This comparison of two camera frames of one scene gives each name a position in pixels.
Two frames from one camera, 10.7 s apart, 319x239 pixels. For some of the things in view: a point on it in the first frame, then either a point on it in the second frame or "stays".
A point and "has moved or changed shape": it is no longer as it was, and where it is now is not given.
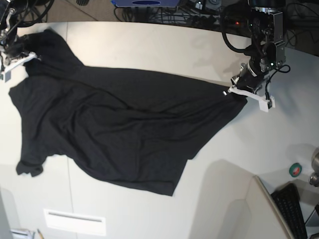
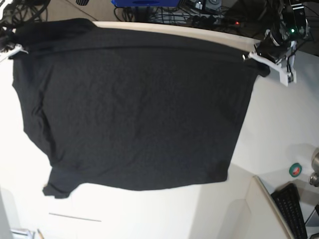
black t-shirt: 134,127 has moved or changed shape
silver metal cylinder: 314,179 stays
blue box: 145,3 stays
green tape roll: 295,170 stays
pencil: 40,234 stays
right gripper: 250,75 -> 273,46
